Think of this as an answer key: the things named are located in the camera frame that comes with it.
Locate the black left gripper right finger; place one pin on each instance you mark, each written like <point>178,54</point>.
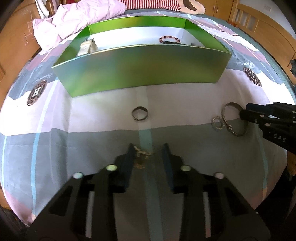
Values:
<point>213,209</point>

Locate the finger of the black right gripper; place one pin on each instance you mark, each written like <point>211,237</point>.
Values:
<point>270,118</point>
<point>275,109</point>

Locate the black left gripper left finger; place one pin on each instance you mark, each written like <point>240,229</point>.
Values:
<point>83,209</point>

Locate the silver metal bangle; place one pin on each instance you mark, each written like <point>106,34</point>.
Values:
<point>236,126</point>

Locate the white wrist watch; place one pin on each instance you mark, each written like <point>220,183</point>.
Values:
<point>87,47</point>

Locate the patchwork bed cover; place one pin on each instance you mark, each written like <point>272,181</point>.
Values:
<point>47,135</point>

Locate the wooden wardrobe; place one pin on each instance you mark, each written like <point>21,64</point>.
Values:
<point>267,32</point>

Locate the striped plush doll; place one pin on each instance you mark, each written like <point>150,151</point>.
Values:
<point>182,6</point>

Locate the green cardboard box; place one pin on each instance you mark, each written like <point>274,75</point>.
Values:
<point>130,54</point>

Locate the pink crumpled blanket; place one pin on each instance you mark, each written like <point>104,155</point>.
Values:
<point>72,18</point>

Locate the wooden bed frame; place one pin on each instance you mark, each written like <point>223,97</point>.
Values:
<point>18,44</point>

